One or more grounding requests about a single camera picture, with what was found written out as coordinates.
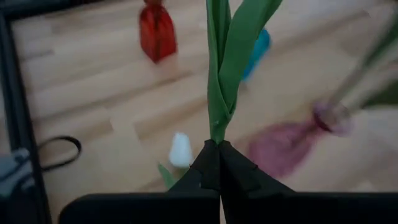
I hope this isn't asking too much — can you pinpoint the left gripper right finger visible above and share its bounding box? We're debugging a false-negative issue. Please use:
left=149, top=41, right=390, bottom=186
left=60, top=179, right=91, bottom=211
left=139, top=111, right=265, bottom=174
left=220, top=140, right=398, bottom=224

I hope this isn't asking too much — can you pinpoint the purple glass vase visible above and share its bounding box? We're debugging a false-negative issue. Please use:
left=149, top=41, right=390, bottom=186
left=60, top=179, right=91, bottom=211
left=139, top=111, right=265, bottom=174
left=248, top=101, right=354, bottom=179

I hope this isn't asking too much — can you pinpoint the teal glass vase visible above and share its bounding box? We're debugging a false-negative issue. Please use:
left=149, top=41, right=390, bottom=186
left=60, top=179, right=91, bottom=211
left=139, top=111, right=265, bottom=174
left=241, top=28, right=272, bottom=83

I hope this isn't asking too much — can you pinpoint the black cable loop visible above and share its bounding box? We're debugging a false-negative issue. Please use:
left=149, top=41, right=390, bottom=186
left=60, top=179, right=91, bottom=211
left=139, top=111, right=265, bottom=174
left=37, top=136, right=83, bottom=172

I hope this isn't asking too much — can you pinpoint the white artificial tulip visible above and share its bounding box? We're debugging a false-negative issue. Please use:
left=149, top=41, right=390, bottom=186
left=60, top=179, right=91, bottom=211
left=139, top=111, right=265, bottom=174
left=326, top=9, right=398, bottom=108
left=157, top=132, right=195, bottom=190

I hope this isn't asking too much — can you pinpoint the black table border frame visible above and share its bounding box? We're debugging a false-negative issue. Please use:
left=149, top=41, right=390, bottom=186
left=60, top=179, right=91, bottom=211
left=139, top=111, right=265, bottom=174
left=0, top=0, right=103, bottom=224

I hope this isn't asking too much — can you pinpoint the grey blue cloth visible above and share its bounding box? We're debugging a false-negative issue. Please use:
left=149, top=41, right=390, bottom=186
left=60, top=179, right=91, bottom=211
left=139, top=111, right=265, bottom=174
left=0, top=147, right=35, bottom=198

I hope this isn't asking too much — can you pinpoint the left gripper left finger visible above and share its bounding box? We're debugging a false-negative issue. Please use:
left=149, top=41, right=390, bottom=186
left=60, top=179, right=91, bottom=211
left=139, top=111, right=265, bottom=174
left=58, top=139, right=221, bottom=224

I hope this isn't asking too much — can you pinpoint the red glass vase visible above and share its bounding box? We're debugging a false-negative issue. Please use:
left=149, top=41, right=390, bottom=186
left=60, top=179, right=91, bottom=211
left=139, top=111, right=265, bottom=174
left=139, top=0, right=178, bottom=65

